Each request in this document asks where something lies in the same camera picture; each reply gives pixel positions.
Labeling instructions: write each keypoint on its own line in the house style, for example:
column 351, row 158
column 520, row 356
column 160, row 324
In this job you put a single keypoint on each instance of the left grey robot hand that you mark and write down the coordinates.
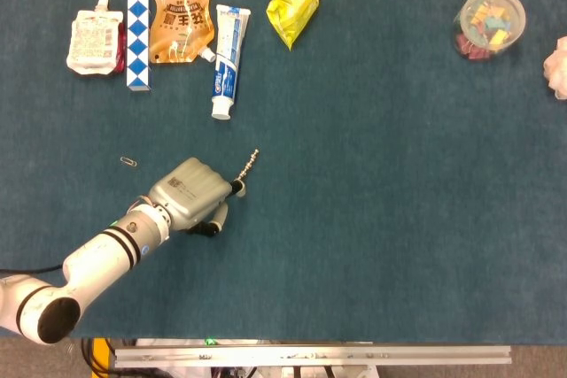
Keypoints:
column 190, row 192

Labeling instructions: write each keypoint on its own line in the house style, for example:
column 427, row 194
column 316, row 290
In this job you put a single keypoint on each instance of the metal beaded rod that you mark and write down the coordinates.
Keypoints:
column 247, row 167

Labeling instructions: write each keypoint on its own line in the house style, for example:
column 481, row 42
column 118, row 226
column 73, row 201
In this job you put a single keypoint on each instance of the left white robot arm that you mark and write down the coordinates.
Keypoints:
column 97, row 258

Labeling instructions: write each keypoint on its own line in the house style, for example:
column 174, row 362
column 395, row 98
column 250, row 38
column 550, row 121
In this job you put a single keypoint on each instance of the metal paper clip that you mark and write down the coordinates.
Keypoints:
column 128, row 162

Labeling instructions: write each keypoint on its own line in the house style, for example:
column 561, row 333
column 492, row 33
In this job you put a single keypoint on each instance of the blue white toothpaste tube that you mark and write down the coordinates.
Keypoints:
column 227, row 68

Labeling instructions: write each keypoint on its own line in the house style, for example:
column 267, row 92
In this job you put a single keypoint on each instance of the dark red packet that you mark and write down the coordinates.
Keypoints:
column 120, row 52

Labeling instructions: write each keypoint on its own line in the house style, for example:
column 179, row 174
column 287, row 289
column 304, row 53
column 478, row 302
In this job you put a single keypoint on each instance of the teal felt table cover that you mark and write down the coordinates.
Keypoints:
column 354, row 218

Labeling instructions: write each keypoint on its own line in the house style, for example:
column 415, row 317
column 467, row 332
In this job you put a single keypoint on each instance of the blue white snake cube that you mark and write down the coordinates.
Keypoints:
column 138, row 33

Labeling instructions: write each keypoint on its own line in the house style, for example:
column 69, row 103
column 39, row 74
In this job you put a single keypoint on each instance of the orange spout pouch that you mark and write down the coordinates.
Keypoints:
column 181, row 19

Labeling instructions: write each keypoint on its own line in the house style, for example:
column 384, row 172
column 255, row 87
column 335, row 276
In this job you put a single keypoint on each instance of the white spout pouch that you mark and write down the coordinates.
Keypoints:
column 90, row 41

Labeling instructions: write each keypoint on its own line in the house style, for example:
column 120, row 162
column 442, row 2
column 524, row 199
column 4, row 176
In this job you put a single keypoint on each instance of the yellow snack bag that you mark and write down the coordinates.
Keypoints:
column 292, row 10

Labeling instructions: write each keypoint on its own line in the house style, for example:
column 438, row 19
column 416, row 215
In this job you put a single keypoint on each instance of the clear jar of binder clips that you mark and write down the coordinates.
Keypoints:
column 489, row 24

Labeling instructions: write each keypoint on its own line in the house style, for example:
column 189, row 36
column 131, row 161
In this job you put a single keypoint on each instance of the pink bath pouf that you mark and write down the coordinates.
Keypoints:
column 559, row 70

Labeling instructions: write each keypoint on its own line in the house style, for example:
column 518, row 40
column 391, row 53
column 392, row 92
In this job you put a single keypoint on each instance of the yellow frame part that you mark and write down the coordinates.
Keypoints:
column 102, row 353

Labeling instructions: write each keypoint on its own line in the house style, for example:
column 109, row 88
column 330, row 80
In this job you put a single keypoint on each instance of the aluminium profile rail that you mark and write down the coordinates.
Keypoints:
column 310, row 355

